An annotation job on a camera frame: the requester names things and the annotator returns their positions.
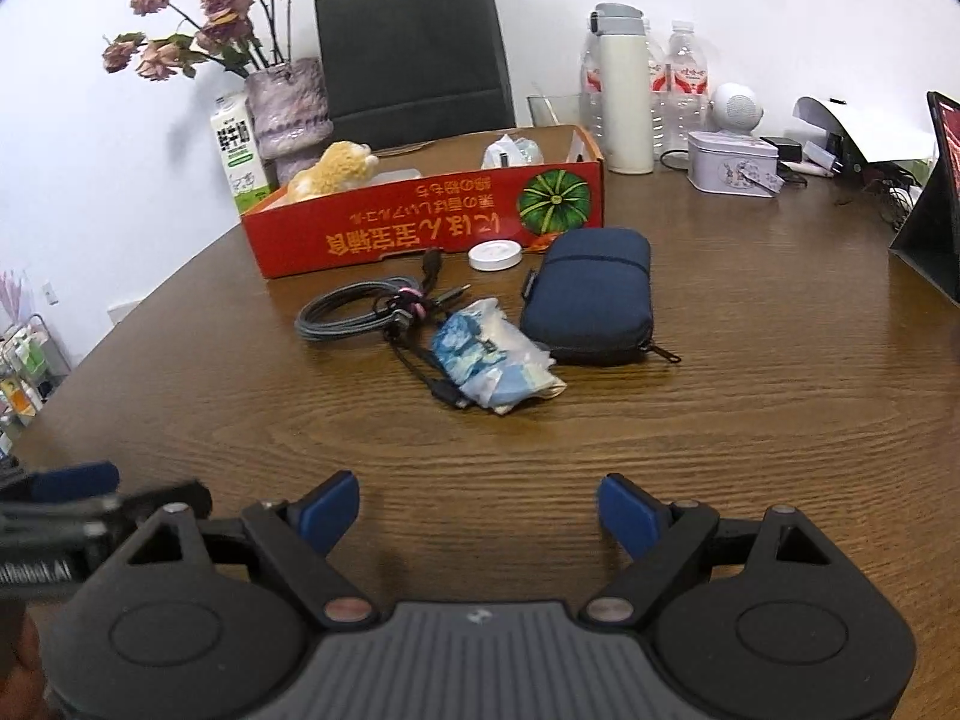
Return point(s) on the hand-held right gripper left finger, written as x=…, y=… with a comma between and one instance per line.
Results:
x=330, y=511

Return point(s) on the clear water bottle red label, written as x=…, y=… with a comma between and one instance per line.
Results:
x=658, y=90
x=688, y=82

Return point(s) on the black paper bag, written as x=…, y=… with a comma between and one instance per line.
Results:
x=412, y=52

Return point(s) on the clear bag of blue packets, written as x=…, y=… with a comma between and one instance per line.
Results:
x=487, y=356

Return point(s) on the tablet with black case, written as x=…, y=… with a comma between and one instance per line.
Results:
x=934, y=217

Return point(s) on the storage rack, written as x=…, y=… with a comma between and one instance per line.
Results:
x=26, y=367

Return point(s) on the green white milk carton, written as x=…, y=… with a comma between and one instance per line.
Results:
x=238, y=154

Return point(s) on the purple white ceramic vase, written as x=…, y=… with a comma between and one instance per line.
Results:
x=289, y=116

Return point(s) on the white tin box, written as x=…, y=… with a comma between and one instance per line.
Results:
x=731, y=165

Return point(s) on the dried pink roses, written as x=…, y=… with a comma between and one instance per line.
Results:
x=225, y=7

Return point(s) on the flat white round disc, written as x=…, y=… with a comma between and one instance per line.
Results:
x=494, y=254

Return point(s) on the orange cardboard box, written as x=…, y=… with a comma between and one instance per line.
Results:
x=420, y=225

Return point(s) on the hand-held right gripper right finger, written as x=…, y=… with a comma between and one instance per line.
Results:
x=626, y=514

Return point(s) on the white round speaker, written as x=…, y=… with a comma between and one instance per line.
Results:
x=736, y=109

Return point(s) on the crumpled clear plastic bag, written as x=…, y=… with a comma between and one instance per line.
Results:
x=514, y=151

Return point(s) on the white paper sheet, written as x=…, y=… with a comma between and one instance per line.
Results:
x=862, y=127

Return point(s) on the wooden desktop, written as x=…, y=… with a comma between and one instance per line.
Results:
x=750, y=427

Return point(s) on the black charger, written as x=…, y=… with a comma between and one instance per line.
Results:
x=790, y=150

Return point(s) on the white thermos bottle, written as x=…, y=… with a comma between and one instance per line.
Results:
x=622, y=97

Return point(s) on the white wall socket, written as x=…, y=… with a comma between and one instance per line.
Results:
x=51, y=292

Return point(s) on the navy zip pouch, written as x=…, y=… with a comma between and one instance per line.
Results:
x=592, y=292

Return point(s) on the clear acrylic holder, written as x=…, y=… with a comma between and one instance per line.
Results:
x=553, y=111

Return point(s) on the yellow plush toy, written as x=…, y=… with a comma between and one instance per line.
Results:
x=334, y=172

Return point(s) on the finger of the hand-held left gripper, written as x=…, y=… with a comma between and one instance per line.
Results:
x=169, y=495
x=75, y=481

